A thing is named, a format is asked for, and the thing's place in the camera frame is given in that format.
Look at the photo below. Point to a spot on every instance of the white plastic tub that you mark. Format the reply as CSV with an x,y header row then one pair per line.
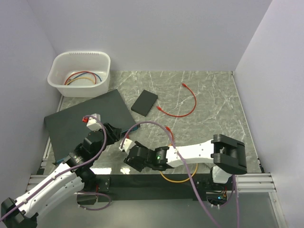
x,y
80,73

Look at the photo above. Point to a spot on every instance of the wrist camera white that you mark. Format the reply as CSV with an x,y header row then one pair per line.
x,y
92,123
126,146

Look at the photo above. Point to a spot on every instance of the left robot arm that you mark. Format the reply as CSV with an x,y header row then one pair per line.
x,y
71,176

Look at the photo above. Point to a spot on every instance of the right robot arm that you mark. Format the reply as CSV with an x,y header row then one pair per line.
x,y
226,153

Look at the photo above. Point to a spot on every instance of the large black network switch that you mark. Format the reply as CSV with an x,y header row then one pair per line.
x,y
67,130

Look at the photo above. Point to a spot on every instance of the small black switch box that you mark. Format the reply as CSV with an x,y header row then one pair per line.
x,y
144,103

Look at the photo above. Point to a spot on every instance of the aluminium rail right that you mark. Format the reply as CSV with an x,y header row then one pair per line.
x,y
255,183

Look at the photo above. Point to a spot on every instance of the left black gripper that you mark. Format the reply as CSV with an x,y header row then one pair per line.
x,y
113,133

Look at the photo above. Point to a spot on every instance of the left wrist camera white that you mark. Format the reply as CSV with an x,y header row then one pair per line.
x,y
92,123

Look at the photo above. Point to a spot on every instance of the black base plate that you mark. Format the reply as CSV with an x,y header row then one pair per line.
x,y
154,186

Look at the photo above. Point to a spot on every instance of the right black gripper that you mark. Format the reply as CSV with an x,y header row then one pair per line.
x,y
136,165

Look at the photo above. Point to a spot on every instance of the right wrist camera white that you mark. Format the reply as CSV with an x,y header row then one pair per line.
x,y
126,146

